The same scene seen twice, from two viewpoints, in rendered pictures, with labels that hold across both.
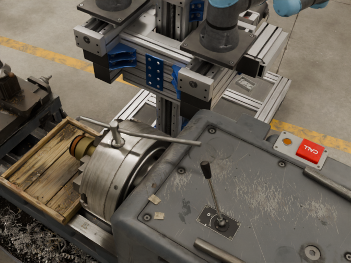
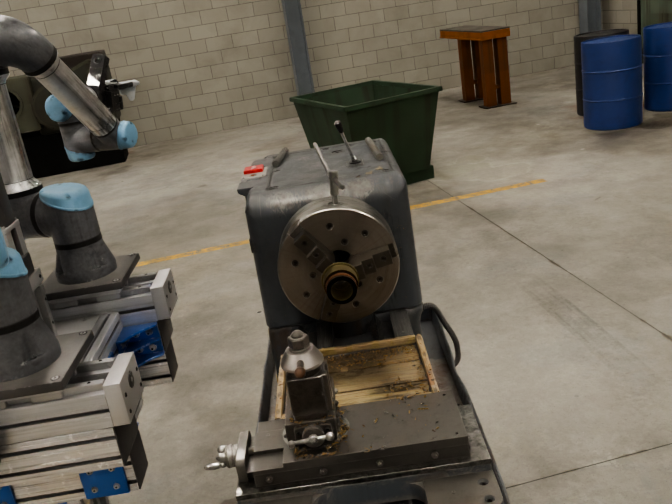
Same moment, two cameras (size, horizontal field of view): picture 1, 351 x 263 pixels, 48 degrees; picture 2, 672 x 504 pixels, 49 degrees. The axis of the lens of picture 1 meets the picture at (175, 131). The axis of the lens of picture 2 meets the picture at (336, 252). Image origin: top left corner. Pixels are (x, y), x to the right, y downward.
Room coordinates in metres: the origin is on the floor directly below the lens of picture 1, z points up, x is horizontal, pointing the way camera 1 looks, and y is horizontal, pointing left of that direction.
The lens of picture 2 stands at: (1.54, 1.74, 1.74)
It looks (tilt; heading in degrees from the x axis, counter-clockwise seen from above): 19 degrees down; 242
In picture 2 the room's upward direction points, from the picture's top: 9 degrees counter-clockwise
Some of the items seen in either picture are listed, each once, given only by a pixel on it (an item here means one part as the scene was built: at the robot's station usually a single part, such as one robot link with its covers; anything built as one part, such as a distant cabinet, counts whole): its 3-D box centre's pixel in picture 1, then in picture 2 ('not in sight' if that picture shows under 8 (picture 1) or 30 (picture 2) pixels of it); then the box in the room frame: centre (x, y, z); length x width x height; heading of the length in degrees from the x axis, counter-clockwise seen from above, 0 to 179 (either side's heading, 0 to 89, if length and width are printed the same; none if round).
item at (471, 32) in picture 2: not in sight; (475, 64); (-5.55, -6.42, 0.50); 1.61 x 0.44 x 1.00; 70
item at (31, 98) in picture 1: (14, 99); (313, 414); (1.04, 0.62, 0.99); 0.20 x 0.10 x 0.05; 60
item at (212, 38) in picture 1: (220, 29); (82, 255); (1.24, -0.15, 1.21); 0.15 x 0.15 x 0.10
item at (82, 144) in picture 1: (88, 150); (340, 282); (0.75, 0.27, 1.08); 0.09 x 0.09 x 0.09; 61
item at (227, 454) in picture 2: (46, 79); (221, 457); (1.21, 0.55, 0.95); 0.07 x 0.04 x 0.04; 150
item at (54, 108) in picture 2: not in sight; (67, 106); (1.13, -0.42, 1.56); 0.11 x 0.08 x 0.09; 41
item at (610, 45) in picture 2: not in sight; (611, 82); (-4.82, -3.49, 0.44); 0.59 x 0.59 x 0.88
